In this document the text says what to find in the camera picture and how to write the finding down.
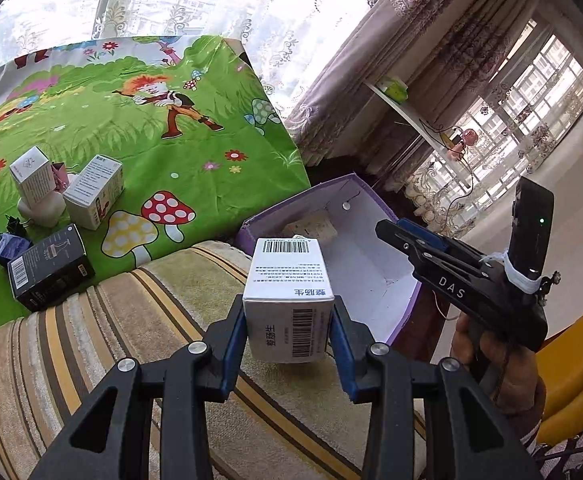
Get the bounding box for white barcode medicine box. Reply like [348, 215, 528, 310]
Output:
[242, 236, 335, 364]

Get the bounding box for black binder clip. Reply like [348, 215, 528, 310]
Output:
[6, 216, 30, 240]

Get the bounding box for white made-in-china box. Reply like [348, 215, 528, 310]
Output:
[9, 146, 56, 207]

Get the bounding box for right hand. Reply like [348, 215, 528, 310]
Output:
[451, 313, 546, 415]

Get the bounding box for purple cardboard storage box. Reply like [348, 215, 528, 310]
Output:
[235, 174, 421, 344]

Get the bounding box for white window shelf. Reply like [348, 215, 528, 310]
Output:
[364, 80, 471, 178]

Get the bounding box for striped beige sofa cushion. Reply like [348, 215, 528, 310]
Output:
[0, 242, 371, 479]

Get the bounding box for yellow cushion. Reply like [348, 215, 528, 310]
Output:
[537, 316, 583, 445]

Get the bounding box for green object on shelf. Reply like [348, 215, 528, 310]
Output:
[377, 76, 409, 104]

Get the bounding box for pink floral drape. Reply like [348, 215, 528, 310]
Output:
[282, 0, 563, 241]

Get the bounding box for black printed box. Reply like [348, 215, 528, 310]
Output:
[7, 223, 95, 312]

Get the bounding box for small blue box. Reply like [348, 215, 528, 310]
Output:
[0, 233, 31, 268]

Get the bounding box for white plastic holder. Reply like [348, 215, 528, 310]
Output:
[17, 191, 66, 229]

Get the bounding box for white text-panel box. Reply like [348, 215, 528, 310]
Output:
[64, 155, 124, 231]

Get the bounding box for green cartoon tablecloth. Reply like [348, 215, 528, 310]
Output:
[0, 34, 313, 340]

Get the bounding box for white lace curtain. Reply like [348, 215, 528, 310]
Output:
[0, 0, 369, 115]

